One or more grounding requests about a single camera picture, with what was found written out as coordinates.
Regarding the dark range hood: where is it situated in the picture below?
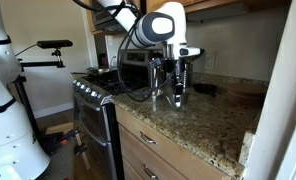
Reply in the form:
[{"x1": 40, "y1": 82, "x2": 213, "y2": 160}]
[{"x1": 84, "y1": 0, "x2": 143, "y2": 34}]

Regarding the steel canister with metal utensils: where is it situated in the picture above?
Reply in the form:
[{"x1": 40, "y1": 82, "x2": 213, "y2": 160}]
[{"x1": 177, "y1": 63, "x2": 194, "y2": 89}]

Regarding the white wall outlet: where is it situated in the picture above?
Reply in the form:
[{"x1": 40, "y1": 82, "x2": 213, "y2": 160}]
[{"x1": 204, "y1": 53, "x2": 216, "y2": 70}]

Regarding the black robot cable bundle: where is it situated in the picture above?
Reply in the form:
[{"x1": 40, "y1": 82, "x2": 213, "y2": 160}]
[{"x1": 116, "y1": 0, "x2": 176, "y2": 103}]

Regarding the stainless steel stove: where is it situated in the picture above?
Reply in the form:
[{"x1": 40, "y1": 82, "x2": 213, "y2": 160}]
[{"x1": 71, "y1": 49, "x2": 167, "y2": 180}]

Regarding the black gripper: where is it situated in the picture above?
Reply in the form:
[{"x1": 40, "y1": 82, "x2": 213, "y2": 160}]
[{"x1": 170, "y1": 58, "x2": 187, "y2": 103}]

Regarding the wooden base cabinet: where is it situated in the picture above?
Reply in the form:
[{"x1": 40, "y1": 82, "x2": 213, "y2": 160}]
[{"x1": 114, "y1": 105, "x2": 230, "y2": 180}]

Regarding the dark frying pan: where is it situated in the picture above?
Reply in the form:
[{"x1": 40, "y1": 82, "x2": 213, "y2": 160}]
[{"x1": 71, "y1": 67, "x2": 112, "y2": 76}]

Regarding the black shallow dish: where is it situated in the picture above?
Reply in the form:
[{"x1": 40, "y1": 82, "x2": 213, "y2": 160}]
[{"x1": 192, "y1": 83, "x2": 218, "y2": 98}]

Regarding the wooden upper cabinet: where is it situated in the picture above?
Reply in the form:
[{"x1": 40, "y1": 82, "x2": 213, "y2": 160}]
[{"x1": 144, "y1": 0, "x2": 292, "y2": 24}]

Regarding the metal drawer handle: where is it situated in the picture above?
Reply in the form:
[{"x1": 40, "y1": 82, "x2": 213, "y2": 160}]
[
  {"x1": 140, "y1": 131, "x2": 158, "y2": 146},
  {"x1": 143, "y1": 164, "x2": 160, "y2": 180}
]

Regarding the black orange clamp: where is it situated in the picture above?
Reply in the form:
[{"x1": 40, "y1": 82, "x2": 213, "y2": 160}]
[{"x1": 39, "y1": 129, "x2": 80, "y2": 155}]

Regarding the black bar camera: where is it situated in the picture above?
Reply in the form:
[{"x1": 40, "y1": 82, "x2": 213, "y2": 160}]
[{"x1": 36, "y1": 39, "x2": 74, "y2": 50}]

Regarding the black camera stand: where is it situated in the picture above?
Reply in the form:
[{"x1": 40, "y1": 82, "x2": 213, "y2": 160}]
[{"x1": 7, "y1": 48, "x2": 66, "y2": 141}]

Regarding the black bar clamp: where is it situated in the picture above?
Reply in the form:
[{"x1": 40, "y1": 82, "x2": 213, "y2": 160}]
[{"x1": 72, "y1": 129, "x2": 91, "y2": 171}]

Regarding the steel canister with brown utensils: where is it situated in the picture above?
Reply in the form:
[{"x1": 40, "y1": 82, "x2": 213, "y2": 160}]
[{"x1": 147, "y1": 63, "x2": 165, "y2": 90}]

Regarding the light wooden board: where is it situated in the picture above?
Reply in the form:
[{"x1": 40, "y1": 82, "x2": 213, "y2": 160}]
[{"x1": 44, "y1": 121, "x2": 76, "y2": 136}]

